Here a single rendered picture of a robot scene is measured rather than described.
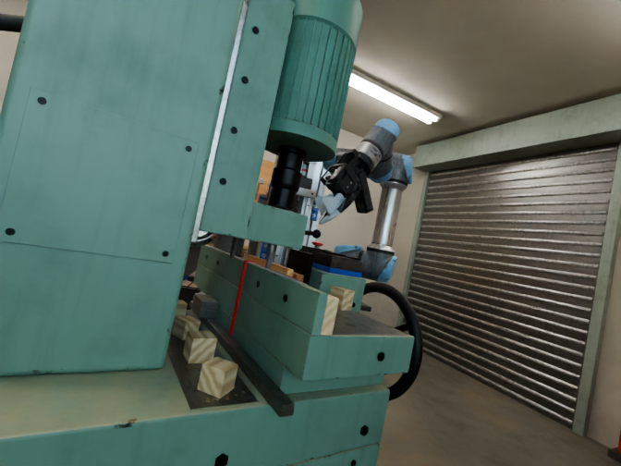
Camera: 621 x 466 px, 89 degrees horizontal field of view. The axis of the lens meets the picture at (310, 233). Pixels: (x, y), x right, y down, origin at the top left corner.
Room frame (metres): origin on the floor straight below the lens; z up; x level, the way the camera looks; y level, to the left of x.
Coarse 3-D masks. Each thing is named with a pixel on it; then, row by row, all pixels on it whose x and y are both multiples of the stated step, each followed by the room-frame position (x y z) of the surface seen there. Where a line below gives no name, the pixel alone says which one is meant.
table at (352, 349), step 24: (216, 288) 0.73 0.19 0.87; (240, 312) 0.60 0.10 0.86; (264, 312) 0.52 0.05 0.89; (336, 312) 0.59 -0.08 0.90; (264, 336) 0.51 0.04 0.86; (288, 336) 0.45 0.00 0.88; (312, 336) 0.41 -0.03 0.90; (336, 336) 0.43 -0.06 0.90; (360, 336) 0.45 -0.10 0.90; (384, 336) 0.48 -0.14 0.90; (408, 336) 0.52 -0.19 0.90; (288, 360) 0.44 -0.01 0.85; (312, 360) 0.41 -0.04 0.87; (336, 360) 0.43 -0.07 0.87; (360, 360) 0.46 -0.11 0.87; (384, 360) 0.49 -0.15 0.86; (408, 360) 0.52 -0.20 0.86
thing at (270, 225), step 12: (264, 204) 0.58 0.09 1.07; (252, 216) 0.57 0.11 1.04; (264, 216) 0.58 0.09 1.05; (276, 216) 0.60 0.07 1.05; (288, 216) 0.61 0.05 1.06; (300, 216) 0.62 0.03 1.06; (252, 228) 0.57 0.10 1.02; (264, 228) 0.58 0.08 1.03; (276, 228) 0.60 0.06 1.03; (288, 228) 0.61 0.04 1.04; (300, 228) 0.63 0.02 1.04; (264, 240) 0.59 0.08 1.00; (276, 240) 0.60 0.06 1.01; (288, 240) 0.61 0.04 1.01; (300, 240) 0.63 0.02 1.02
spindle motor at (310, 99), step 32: (320, 0) 0.55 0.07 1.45; (352, 0) 0.57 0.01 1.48; (320, 32) 0.55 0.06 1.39; (352, 32) 0.59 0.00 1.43; (288, 64) 0.55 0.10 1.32; (320, 64) 0.56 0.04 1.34; (352, 64) 0.63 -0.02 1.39; (288, 96) 0.55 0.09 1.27; (320, 96) 0.56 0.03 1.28; (288, 128) 0.55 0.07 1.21; (320, 128) 0.57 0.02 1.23; (320, 160) 0.67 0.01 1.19
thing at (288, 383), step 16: (224, 320) 0.66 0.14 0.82; (240, 336) 0.58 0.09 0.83; (256, 352) 0.52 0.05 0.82; (272, 368) 0.47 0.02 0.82; (288, 384) 0.45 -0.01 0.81; (304, 384) 0.47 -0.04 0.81; (320, 384) 0.48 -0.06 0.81; (336, 384) 0.50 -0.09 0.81; (352, 384) 0.52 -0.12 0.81; (368, 384) 0.54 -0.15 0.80
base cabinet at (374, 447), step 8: (360, 448) 0.52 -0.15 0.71; (368, 448) 0.53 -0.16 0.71; (376, 448) 0.54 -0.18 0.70; (328, 456) 0.48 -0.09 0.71; (336, 456) 0.49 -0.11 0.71; (344, 456) 0.50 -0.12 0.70; (352, 456) 0.51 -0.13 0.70; (360, 456) 0.52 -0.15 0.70; (368, 456) 0.53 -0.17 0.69; (376, 456) 0.54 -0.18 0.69; (296, 464) 0.45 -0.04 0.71; (304, 464) 0.46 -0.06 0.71; (312, 464) 0.46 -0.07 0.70; (320, 464) 0.47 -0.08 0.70; (328, 464) 0.48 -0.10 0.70; (336, 464) 0.49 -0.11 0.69; (344, 464) 0.50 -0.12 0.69; (352, 464) 0.51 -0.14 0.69; (360, 464) 0.52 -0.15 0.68; (368, 464) 0.53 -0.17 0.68
